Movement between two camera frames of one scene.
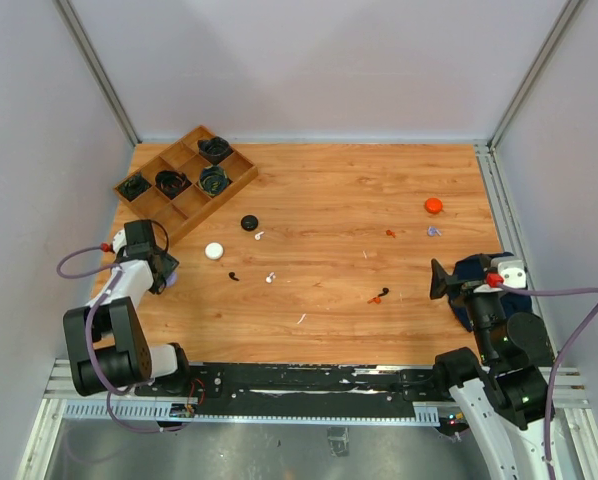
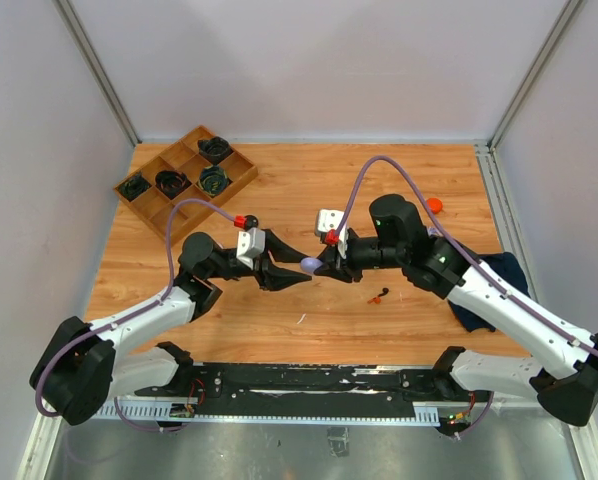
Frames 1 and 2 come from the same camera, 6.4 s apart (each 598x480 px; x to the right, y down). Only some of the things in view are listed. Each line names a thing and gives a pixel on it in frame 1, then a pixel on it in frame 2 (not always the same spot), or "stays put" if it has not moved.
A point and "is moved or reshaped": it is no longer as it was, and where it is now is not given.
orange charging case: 434,205 stays put
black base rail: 314,391 stays put
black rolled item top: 214,149 stays put
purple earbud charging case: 171,280 is moved or reshaped
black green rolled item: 133,186 stays put
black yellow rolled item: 214,180 stays put
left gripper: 168,265 → 275,278
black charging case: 249,222 stays put
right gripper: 443,281 → 344,268
